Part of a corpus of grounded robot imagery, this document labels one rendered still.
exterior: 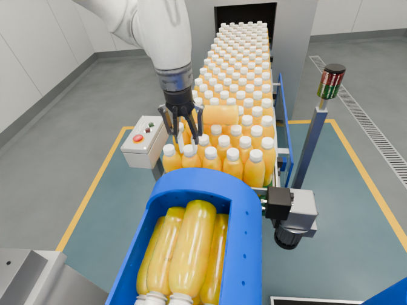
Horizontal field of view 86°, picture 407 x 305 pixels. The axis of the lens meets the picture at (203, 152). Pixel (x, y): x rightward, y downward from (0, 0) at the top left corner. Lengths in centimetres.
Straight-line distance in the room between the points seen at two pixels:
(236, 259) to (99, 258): 159
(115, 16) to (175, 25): 17
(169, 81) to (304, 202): 65
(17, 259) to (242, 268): 55
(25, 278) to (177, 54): 64
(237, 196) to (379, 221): 173
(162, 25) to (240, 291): 49
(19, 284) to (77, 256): 130
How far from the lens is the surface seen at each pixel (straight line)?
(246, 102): 93
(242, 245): 43
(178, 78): 54
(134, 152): 80
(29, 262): 75
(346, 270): 182
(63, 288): 86
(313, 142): 101
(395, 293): 73
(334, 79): 85
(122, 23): 62
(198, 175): 46
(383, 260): 196
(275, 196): 72
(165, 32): 50
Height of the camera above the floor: 159
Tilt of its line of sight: 44 degrees down
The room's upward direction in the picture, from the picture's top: 7 degrees counter-clockwise
